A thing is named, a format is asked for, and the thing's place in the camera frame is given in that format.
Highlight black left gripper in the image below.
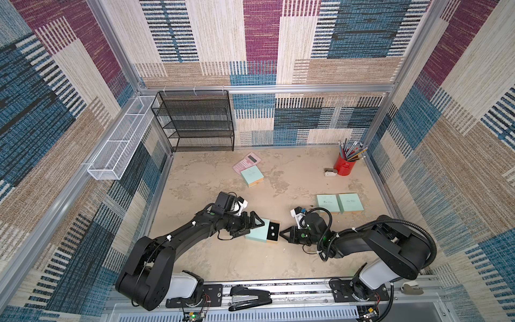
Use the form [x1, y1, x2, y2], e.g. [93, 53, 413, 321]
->
[223, 212, 266, 238]

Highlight mint drawer jewelry box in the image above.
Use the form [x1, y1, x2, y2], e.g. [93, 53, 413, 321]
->
[337, 193, 364, 213]

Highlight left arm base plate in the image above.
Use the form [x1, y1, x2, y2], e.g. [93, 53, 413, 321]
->
[165, 284, 223, 309]

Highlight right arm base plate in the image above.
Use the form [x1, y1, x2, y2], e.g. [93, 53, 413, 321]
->
[329, 278, 390, 303]

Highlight white mesh wall basket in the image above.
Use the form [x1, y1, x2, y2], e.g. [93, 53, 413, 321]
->
[87, 96, 155, 181]

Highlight black stapler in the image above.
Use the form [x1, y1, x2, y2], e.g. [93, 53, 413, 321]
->
[228, 287, 272, 312]

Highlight black wire shelf rack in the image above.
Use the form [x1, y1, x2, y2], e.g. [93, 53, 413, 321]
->
[152, 90, 236, 152]

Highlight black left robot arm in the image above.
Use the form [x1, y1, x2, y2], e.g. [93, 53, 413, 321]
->
[115, 192, 265, 311]

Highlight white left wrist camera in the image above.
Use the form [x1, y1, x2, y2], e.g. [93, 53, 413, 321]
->
[233, 197, 248, 217]

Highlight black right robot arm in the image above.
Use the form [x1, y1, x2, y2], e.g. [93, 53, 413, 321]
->
[279, 207, 437, 301]

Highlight white tape dispenser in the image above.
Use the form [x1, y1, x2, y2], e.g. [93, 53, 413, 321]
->
[324, 168, 338, 177]

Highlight red pencil cup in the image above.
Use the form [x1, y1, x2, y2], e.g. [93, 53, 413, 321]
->
[333, 156, 356, 176]

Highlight pink calculator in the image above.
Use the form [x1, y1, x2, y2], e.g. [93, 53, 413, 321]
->
[233, 152, 262, 174]

